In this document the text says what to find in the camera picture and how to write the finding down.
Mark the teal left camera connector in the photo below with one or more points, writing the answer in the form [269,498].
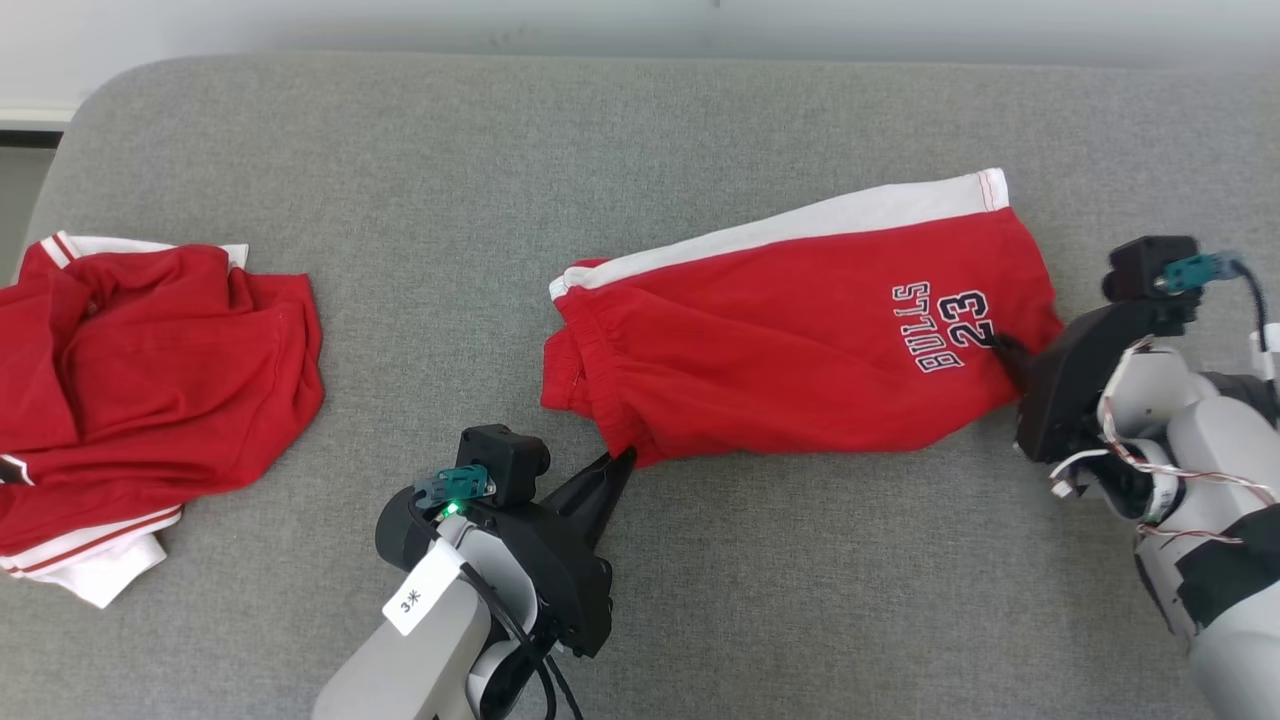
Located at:
[455,482]

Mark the red Bulls 23 shorts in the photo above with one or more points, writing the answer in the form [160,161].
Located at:
[780,340]

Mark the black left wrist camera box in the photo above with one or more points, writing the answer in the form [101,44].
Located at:
[500,460]

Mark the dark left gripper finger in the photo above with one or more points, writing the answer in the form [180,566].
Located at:
[595,475]
[598,510]

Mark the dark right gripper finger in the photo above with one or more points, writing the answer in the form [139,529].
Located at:
[1018,362]

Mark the white paper label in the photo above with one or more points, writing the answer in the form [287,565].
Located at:
[420,595]

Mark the white baseboard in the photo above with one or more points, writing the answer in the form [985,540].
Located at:
[30,113]

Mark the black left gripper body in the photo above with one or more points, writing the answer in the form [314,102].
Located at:
[560,570]

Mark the grey fabric sofa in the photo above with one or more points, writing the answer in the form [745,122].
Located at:
[760,580]

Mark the teal right camera connector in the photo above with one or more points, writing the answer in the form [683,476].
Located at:
[1195,270]

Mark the teal camera connector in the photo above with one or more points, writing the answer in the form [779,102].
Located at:
[455,482]
[1195,270]

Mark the red Bulls 23 jersey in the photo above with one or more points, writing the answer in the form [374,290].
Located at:
[150,400]

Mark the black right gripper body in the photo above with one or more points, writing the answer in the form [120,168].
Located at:
[1065,390]

